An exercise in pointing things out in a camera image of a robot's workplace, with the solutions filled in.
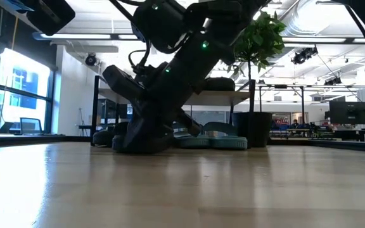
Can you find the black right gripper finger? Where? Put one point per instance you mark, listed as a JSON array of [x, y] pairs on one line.
[[190, 125], [141, 136]]

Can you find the green rubber slide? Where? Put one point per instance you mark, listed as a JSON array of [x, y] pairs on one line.
[[192, 143], [230, 143]]

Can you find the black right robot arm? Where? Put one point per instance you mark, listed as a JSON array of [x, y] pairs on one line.
[[185, 63]]

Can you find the black plant pot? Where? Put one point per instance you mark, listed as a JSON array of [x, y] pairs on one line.
[[252, 130]]

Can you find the black ceiling spotlight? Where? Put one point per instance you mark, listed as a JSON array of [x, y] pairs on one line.
[[90, 59], [333, 81], [301, 57]]

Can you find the person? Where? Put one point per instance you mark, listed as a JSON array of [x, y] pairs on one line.
[[295, 124]]

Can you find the white linear ceiling light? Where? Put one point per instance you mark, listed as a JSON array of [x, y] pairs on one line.
[[81, 36]]

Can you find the open laptop screen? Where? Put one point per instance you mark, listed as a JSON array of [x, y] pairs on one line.
[[30, 125]]

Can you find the green leafy plant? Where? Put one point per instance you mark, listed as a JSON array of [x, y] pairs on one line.
[[261, 38]]

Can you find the black computer monitor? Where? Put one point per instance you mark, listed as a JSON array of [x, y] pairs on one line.
[[350, 112]]

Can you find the wooden shelf black metal frame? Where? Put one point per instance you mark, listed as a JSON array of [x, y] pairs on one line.
[[220, 98]]

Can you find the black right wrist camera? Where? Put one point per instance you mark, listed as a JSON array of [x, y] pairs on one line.
[[122, 82]]

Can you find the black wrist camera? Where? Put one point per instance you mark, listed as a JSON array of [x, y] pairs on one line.
[[52, 16], [122, 82]]

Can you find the black metal desk frame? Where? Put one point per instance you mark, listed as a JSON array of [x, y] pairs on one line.
[[280, 86]]

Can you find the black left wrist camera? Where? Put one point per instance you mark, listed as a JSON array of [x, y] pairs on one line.
[[52, 16]]

